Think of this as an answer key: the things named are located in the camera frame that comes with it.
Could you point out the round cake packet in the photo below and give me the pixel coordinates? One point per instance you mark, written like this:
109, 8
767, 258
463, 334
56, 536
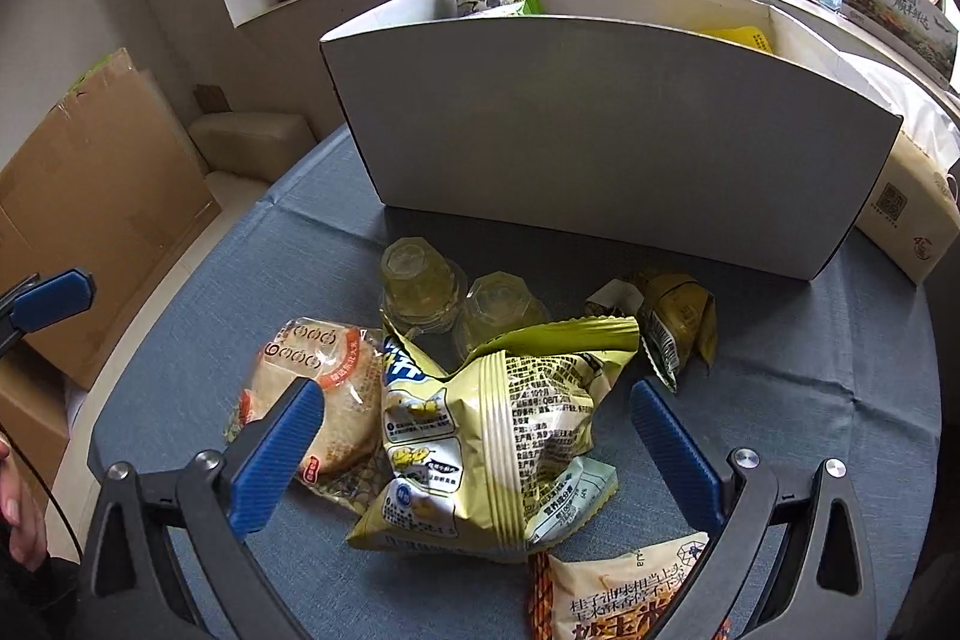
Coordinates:
345, 392

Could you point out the small cardboard box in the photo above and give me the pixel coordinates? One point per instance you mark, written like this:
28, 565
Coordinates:
30, 407

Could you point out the white cardboard box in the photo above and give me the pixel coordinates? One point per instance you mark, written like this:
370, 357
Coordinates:
600, 145

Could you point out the beige tissue pack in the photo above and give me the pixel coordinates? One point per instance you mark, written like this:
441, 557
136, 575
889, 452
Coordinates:
915, 190

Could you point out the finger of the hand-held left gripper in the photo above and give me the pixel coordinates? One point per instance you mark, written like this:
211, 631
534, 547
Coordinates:
52, 301

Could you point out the large green snack packet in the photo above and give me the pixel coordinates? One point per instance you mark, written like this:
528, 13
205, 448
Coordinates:
531, 5

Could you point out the beige orange-edged snack packet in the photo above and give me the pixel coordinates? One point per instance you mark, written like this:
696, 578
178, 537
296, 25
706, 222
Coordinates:
615, 595

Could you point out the person's left hand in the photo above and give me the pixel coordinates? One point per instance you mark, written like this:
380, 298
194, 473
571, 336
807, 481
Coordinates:
19, 505

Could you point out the blue printed tissue box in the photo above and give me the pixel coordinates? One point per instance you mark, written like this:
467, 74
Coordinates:
892, 3

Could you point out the clear jelly cup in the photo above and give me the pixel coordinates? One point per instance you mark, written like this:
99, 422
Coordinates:
420, 291
499, 310

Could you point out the small olive snack packet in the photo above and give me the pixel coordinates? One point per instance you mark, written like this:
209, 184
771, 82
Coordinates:
675, 317

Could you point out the yellow-green crisp bag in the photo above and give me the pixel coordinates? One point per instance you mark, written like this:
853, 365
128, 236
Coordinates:
487, 445

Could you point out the bright yellow snack packet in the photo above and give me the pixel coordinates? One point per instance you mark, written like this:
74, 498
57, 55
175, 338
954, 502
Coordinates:
739, 39

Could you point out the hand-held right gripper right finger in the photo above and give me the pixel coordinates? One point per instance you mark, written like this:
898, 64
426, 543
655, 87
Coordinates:
675, 456

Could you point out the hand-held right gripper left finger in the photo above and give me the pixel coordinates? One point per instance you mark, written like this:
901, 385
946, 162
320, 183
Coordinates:
274, 452

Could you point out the flat cardboard sheet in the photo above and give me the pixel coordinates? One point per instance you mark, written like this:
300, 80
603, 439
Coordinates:
97, 197

